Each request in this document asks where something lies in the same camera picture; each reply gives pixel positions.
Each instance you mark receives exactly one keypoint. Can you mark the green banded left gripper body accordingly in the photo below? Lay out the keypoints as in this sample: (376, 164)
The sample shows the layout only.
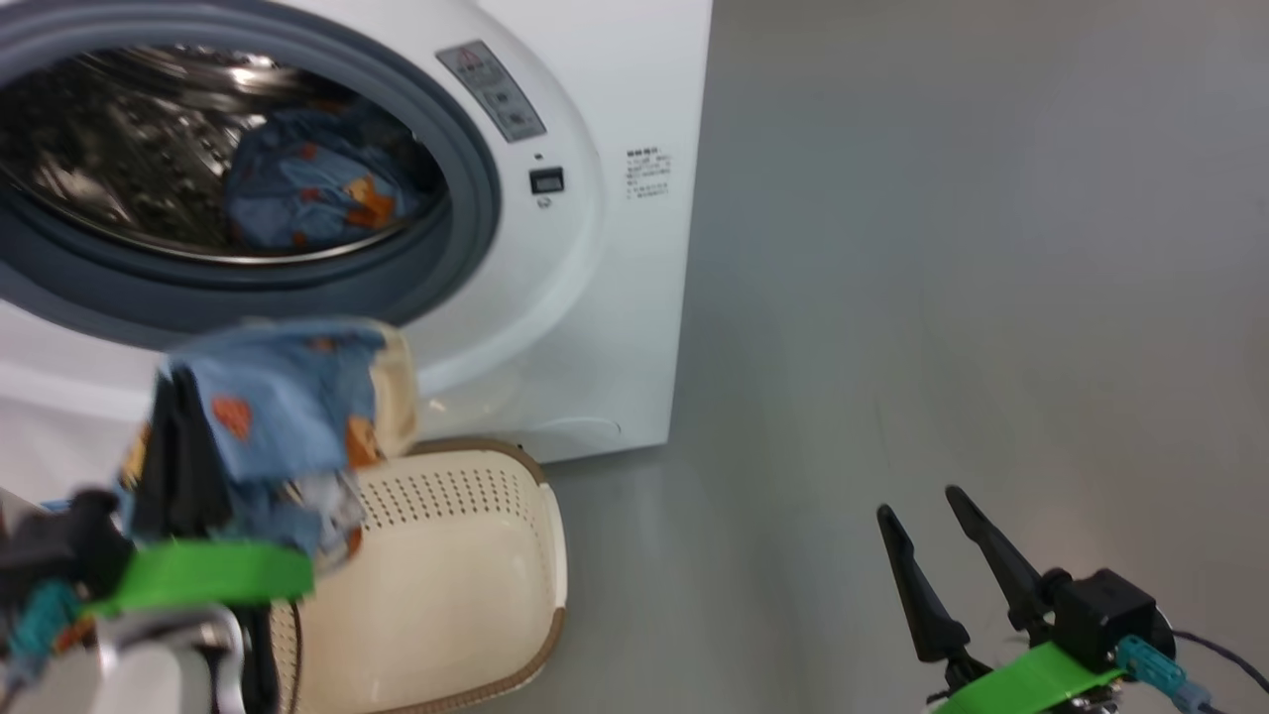
(208, 575)

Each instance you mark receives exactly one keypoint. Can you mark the black door latch socket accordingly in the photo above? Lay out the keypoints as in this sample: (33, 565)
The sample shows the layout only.
(546, 179)

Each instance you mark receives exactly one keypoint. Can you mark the grey warning sticker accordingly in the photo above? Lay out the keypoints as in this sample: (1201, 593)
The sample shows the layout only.
(491, 91)

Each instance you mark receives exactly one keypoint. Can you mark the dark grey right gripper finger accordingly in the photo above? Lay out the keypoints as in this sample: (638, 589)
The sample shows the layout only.
(917, 595)
(996, 555)

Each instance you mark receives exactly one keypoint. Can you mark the blue cartoon print garment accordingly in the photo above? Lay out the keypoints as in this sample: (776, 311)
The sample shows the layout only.
(307, 188)

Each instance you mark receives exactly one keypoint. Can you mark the white front-load washing machine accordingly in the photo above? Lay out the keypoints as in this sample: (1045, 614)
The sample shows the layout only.
(615, 297)

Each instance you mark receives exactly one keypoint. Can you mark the round white filter cover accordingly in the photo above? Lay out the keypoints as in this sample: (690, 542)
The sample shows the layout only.
(580, 429)

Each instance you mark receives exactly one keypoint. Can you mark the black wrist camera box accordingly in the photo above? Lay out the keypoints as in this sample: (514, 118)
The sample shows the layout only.
(1110, 615)
(59, 545)

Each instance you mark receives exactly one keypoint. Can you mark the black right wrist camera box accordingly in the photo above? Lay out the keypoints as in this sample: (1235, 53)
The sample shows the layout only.
(1110, 615)

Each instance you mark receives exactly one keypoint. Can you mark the blue garment with cream lining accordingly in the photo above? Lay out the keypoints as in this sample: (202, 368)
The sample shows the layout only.
(288, 407)

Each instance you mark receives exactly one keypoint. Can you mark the cream perforated laundry basket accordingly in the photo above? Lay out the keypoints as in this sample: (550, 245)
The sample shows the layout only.
(456, 575)

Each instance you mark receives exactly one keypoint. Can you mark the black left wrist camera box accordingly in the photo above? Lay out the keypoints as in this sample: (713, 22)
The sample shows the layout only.
(59, 545)

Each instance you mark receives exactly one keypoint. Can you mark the perforated steel drum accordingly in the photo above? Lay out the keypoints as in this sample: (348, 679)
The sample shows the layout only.
(119, 159)

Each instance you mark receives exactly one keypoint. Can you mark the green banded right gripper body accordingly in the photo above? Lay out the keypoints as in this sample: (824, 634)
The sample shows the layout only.
(1031, 684)

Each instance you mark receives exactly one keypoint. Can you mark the grey rubber door gasket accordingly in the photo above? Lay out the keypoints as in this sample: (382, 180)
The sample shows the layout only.
(466, 198)

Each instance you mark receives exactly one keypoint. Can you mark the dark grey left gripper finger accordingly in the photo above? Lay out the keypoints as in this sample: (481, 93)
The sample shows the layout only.
(203, 476)
(151, 486)

